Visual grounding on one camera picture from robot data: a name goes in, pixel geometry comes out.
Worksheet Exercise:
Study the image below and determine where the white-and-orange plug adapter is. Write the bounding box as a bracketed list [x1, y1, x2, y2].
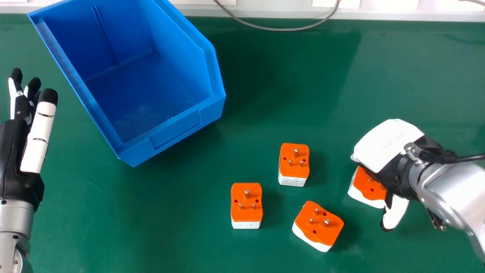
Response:
[347, 166, 388, 209]
[278, 143, 310, 187]
[292, 201, 345, 253]
[230, 182, 263, 229]

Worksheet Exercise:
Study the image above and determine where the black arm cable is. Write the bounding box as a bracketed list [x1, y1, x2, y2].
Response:
[415, 149, 485, 165]

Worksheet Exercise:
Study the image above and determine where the blue plastic bin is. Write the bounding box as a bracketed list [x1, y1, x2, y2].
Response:
[27, 0, 227, 168]

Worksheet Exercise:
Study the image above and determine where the grey cable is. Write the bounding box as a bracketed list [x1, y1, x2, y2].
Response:
[213, 0, 340, 32]

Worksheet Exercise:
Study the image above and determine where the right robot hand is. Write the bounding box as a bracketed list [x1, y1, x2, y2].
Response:
[350, 119, 458, 232]

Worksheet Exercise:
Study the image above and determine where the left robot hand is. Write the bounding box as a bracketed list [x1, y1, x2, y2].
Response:
[0, 68, 59, 212]

